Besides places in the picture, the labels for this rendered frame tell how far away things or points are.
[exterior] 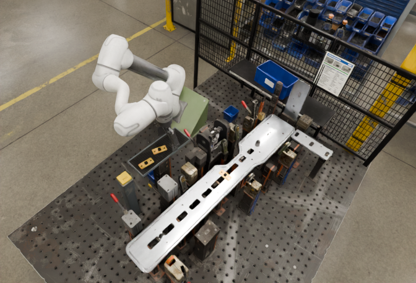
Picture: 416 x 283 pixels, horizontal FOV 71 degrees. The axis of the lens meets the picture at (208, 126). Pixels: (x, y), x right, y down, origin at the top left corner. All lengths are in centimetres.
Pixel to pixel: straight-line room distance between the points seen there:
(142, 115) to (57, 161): 220
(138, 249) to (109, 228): 47
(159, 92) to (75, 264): 122
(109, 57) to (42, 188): 182
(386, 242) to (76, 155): 309
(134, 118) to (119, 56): 61
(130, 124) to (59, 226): 112
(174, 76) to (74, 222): 118
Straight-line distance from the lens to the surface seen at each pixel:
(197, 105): 233
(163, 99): 128
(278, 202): 220
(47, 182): 326
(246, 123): 216
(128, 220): 169
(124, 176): 170
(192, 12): 447
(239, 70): 254
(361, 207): 333
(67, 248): 211
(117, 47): 177
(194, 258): 196
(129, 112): 125
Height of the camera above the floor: 259
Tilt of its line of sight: 50 degrees down
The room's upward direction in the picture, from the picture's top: 6 degrees clockwise
